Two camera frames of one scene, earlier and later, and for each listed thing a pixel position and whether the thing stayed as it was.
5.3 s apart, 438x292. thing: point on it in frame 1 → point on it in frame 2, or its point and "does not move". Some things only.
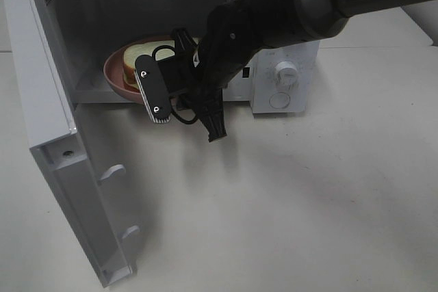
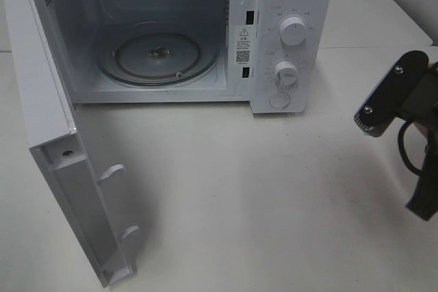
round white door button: [279, 100] does not move
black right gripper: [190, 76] → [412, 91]
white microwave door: [54, 137] does not move
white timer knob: [286, 76] does not move
